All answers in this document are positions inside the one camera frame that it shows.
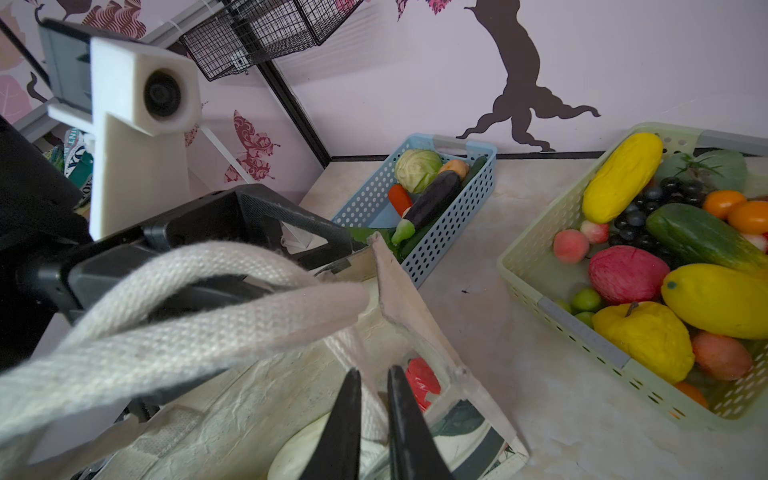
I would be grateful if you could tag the blue plastic basket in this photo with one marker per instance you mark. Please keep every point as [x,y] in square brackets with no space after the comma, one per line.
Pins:
[369,207]

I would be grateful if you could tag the red bell pepper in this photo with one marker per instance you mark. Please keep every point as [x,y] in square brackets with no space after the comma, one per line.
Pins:
[423,383]

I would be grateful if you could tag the pink dragon fruit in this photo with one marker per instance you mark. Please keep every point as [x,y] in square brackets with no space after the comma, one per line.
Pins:
[624,274]

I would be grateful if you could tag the small orange tangerine lower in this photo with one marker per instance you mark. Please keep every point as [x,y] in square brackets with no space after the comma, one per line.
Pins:
[750,217]

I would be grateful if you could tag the green papaya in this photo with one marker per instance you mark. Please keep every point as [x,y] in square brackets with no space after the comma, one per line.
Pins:
[700,237]

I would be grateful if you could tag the small orange tangerine upper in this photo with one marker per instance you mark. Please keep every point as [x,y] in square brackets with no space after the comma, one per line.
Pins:
[719,203]

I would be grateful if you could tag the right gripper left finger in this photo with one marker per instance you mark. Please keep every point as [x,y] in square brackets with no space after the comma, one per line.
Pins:
[337,454]

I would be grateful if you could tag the cream canvas grocery tote bag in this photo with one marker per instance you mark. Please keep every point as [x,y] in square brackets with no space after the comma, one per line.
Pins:
[216,394]

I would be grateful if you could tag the dark green cucumber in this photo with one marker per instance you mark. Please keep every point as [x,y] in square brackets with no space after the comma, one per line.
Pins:
[408,246]

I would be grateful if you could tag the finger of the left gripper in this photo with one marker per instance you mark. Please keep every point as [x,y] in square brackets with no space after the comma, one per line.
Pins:
[90,279]
[252,214]

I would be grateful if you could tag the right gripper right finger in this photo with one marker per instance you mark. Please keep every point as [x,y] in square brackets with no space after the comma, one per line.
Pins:
[413,453]

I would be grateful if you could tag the yellow lemon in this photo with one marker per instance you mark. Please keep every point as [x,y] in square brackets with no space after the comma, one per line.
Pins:
[718,300]

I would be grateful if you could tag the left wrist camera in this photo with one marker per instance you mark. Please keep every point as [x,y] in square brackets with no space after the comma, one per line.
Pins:
[135,102]

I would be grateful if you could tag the black wire wall basket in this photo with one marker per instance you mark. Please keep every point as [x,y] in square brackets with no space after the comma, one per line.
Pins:
[247,33]

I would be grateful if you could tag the green cabbage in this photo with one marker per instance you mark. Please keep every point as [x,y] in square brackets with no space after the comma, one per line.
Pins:
[416,169]

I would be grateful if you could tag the white radish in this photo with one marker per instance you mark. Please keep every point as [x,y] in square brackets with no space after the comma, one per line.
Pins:
[293,457]

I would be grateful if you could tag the brown potato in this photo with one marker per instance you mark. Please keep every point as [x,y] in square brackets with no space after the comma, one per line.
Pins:
[460,167]

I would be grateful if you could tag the black grapes bunch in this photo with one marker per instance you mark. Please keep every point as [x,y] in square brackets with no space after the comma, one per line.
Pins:
[638,225]

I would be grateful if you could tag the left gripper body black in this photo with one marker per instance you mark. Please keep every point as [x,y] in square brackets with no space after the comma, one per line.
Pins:
[42,239]

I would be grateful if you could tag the green plastic basket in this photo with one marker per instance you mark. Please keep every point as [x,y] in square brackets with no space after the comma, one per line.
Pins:
[547,285]

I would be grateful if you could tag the yellow bell pepper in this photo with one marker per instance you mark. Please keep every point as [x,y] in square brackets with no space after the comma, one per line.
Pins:
[651,334]

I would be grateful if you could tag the small pink peach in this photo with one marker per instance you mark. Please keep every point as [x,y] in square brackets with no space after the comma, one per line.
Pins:
[570,246]

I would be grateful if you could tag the small orange tangerine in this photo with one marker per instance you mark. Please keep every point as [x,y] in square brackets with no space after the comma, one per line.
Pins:
[750,217]
[719,203]

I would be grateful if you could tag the Fox's candy bag upper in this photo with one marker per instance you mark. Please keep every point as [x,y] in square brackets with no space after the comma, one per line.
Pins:
[73,158]

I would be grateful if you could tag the yellow corn cob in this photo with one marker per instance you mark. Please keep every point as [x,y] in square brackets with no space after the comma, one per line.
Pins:
[625,173]

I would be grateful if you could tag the purple eggplant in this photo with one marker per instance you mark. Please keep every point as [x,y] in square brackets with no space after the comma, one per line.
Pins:
[437,196]

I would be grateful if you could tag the red peach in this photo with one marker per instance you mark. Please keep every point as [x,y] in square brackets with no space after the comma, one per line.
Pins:
[722,358]

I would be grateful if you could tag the green grape pair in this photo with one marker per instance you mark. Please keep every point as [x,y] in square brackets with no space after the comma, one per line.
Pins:
[585,304]

